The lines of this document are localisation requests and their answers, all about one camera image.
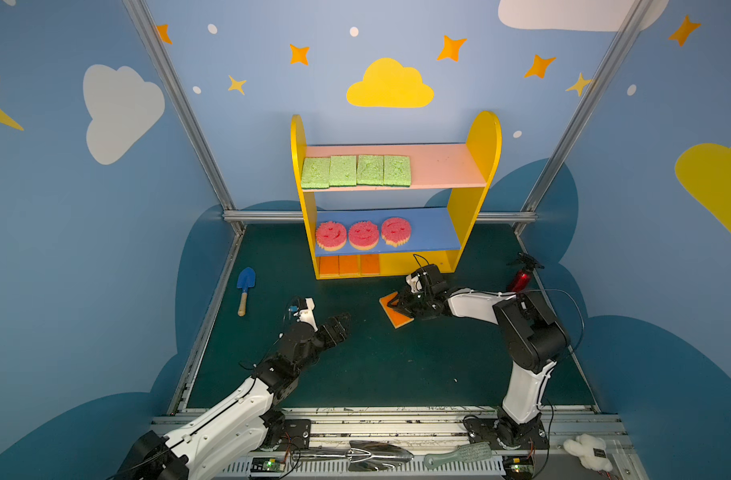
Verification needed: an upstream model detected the white plush toy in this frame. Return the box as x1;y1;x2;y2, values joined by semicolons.
563;434;613;473

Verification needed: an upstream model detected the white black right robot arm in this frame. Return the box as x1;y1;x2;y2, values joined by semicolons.
379;264;571;425

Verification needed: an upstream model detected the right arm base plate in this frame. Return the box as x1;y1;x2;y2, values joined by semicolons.
463;414;549;450

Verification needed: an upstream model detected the left green circuit board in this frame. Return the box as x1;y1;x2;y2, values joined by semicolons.
248;457;286;478

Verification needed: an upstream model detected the blue toy shovel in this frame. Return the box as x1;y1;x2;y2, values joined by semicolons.
237;267;256;317

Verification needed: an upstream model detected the orange sponge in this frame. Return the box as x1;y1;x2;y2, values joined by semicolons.
359;254;381;276
338;255;360;276
379;292;415;329
318;256;339;278

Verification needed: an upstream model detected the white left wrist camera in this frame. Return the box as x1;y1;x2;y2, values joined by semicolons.
287;297;317;331

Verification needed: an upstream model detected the pale green brush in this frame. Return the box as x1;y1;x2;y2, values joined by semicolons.
423;442;493;470

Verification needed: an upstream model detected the pink smiley sponge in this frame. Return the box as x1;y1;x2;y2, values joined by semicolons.
315;221;348;252
348;221;381;251
381;217;413;247

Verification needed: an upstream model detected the pink smiley sponge front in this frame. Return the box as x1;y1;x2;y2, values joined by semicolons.
348;221;381;251

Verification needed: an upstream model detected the green sponge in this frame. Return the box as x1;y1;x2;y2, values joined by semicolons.
383;155;413;187
328;155;357;187
300;157;330;190
356;155;385;186

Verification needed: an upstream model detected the aluminium rail base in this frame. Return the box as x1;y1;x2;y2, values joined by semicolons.
152;405;647;479

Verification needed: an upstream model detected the green circuit board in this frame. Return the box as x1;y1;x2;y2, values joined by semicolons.
248;457;286;478
503;456;535;480

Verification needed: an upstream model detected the right green circuit board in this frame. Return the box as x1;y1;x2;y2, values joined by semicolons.
503;456;535;480

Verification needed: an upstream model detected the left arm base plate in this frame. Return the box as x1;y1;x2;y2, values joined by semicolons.
259;419;311;451

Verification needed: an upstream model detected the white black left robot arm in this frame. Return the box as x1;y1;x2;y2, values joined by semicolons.
111;310;350;479

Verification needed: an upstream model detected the silver metal trowel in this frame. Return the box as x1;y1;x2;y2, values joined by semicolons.
298;440;415;472

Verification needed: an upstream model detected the red toy fire extinguisher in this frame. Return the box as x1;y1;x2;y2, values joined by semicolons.
507;252;545;292

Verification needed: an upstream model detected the yellow shelf with coloured boards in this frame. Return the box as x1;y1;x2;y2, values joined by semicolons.
290;111;503;280

